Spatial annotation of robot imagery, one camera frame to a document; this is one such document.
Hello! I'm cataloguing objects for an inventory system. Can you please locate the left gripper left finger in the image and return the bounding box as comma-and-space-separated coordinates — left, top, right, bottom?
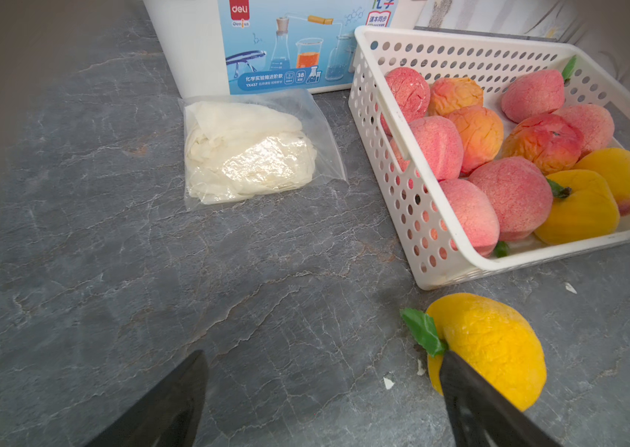
88, 350, 209, 446

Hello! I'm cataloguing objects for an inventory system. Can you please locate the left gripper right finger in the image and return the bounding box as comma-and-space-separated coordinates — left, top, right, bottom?
440, 351, 559, 447

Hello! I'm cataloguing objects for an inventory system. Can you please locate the white perforated plastic basket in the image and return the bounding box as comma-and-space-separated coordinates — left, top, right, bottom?
350, 26, 630, 290

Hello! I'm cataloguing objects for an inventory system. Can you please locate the pink peach second row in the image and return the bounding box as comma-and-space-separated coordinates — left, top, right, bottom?
469, 156, 553, 242

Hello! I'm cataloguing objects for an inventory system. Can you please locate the orange pink peach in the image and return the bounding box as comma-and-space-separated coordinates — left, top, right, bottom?
445, 105, 504, 177

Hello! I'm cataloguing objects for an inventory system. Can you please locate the orange red peach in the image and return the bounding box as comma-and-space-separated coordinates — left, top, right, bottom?
500, 114, 583, 175

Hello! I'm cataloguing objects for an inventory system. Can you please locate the pink peach top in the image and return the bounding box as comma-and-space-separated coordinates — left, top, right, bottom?
440, 179, 510, 257

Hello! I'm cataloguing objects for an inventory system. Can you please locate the blue lid storage box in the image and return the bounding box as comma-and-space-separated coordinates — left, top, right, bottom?
145, 0, 424, 99

